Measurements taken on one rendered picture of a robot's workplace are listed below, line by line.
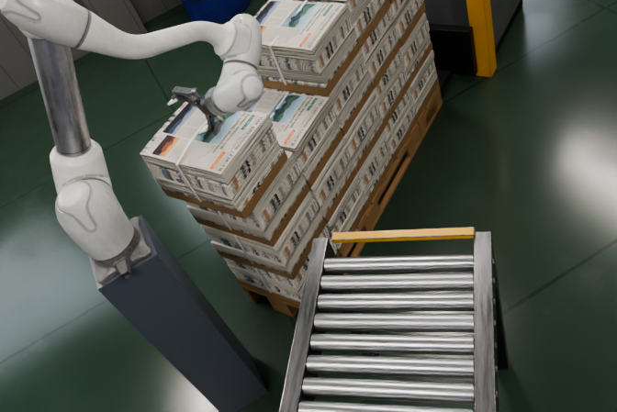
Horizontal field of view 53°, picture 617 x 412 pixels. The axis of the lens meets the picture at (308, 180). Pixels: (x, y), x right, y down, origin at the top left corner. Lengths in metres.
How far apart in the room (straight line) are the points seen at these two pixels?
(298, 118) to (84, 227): 0.93
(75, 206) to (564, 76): 2.60
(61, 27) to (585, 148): 2.39
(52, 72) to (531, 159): 2.19
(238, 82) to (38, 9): 0.54
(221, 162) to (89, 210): 0.43
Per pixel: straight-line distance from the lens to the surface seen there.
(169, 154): 2.12
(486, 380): 1.67
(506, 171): 3.11
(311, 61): 2.32
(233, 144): 2.02
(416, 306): 1.80
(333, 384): 1.73
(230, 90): 1.78
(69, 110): 1.88
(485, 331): 1.73
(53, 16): 1.58
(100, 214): 1.84
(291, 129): 2.34
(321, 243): 1.98
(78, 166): 1.96
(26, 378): 3.41
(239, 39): 1.83
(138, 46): 1.68
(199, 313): 2.18
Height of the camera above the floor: 2.32
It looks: 45 degrees down
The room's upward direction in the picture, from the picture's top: 24 degrees counter-clockwise
